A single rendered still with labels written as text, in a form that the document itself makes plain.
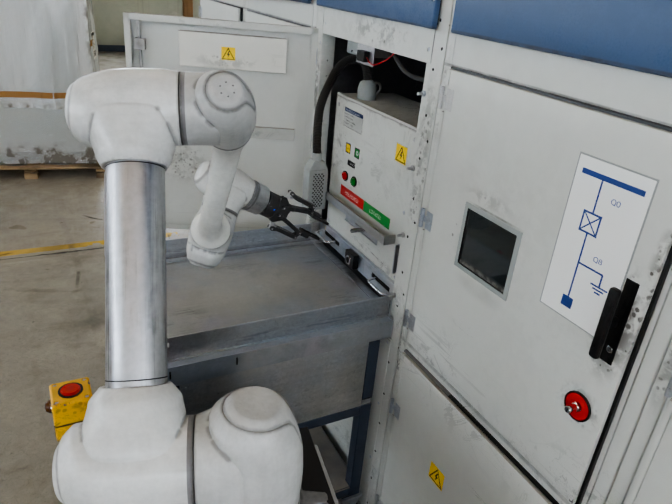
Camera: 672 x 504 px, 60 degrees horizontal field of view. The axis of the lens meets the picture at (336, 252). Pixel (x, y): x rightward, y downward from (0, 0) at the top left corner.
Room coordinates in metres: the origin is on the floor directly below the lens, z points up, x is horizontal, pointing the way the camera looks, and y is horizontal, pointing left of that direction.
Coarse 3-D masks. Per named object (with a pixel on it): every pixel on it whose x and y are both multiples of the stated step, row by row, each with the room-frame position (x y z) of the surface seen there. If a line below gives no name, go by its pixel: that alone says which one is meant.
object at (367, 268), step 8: (320, 224) 1.97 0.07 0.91; (320, 232) 1.97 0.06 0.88; (328, 232) 1.91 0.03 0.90; (336, 232) 1.87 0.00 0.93; (328, 240) 1.91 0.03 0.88; (336, 240) 1.86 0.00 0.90; (344, 240) 1.81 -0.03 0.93; (336, 248) 1.85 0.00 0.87; (344, 248) 1.80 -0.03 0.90; (352, 248) 1.75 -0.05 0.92; (344, 256) 1.80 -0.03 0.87; (360, 256) 1.71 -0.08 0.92; (360, 264) 1.70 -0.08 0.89; (368, 264) 1.66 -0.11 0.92; (360, 272) 1.70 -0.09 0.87; (368, 272) 1.65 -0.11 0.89; (376, 272) 1.61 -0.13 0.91; (376, 280) 1.61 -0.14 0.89; (384, 280) 1.57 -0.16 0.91; (392, 280) 1.55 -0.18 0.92; (384, 288) 1.57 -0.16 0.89
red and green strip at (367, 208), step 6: (342, 186) 1.87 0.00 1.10; (342, 192) 1.87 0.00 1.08; (348, 192) 1.83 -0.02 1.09; (348, 198) 1.83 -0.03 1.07; (354, 198) 1.79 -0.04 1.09; (360, 198) 1.76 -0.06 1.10; (360, 204) 1.76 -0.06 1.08; (366, 204) 1.73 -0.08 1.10; (366, 210) 1.72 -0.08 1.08; (372, 210) 1.69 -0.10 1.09; (372, 216) 1.69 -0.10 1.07; (378, 216) 1.66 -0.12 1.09; (384, 216) 1.63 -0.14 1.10; (384, 222) 1.63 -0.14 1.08
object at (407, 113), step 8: (344, 96) 1.91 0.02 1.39; (352, 96) 1.92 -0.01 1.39; (376, 96) 1.96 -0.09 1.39; (384, 96) 1.98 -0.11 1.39; (392, 96) 1.99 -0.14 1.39; (400, 96) 2.00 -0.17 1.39; (336, 104) 1.95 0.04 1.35; (360, 104) 1.82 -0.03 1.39; (368, 104) 1.82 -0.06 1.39; (376, 104) 1.83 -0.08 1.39; (384, 104) 1.84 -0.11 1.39; (392, 104) 1.85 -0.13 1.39; (400, 104) 1.86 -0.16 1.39; (408, 104) 1.88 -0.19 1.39; (416, 104) 1.89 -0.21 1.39; (384, 112) 1.70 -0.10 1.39; (392, 112) 1.73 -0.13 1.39; (400, 112) 1.74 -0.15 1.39; (408, 112) 1.75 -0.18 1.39; (416, 112) 1.76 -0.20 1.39; (400, 120) 1.62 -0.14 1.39; (408, 120) 1.64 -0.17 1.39; (416, 120) 1.65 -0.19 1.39; (416, 128) 1.55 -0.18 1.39
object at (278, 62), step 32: (128, 32) 1.95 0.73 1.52; (160, 32) 1.98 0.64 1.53; (192, 32) 1.97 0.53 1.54; (224, 32) 2.00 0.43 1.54; (256, 32) 2.01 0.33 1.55; (288, 32) 2.00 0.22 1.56; (128, 64) 1.94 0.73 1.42; (160, 64) 1.98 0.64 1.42; (192, 64) 1.97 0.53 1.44; (224, 64) 1.98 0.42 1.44; (256, 64) 1.99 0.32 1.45; (288, 64) 2.03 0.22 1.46; (256, 96) 2.02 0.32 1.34; (288, 96) 2.03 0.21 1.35; (256, 128) 2.00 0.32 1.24; (288, 128) 2.02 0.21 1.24; (192, 160) 1.99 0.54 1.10; (256, 160) 2.02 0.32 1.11; (288, 160) 2.03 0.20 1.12; (192, 192) 1.99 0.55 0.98; (256, 224) 2.02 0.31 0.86
